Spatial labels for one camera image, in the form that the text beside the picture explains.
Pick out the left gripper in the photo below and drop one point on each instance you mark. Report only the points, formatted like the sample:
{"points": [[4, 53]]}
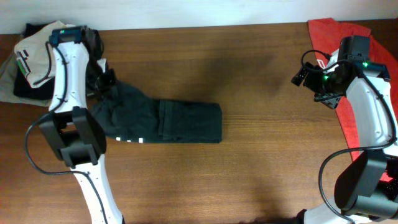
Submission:
{"points": [[112, 76]]}

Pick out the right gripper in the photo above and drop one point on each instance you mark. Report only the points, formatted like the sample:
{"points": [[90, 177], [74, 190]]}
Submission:
{"points": [[310, 83]]}

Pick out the dark green Nike t-shirt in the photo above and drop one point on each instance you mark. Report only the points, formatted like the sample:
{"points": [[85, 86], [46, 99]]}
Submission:
{"points": [[127, 114]]}

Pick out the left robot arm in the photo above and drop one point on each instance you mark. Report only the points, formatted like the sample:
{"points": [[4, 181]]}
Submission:
{"points": [[72, 133]]}

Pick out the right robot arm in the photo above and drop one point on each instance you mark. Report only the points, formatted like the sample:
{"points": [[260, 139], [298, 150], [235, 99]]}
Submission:
{"points": [[366, 191]]}

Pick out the red t-shirt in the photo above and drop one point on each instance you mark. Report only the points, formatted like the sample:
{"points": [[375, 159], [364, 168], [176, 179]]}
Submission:
{"points": [[326, 35]]}

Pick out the white folded t-shirt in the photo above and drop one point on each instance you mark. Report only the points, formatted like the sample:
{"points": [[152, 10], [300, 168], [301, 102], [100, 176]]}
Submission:
{"points": [[34, 56]]}

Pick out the grey folded garment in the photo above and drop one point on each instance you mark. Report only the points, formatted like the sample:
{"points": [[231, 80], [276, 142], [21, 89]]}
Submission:
{"points": [[9, 72]]}

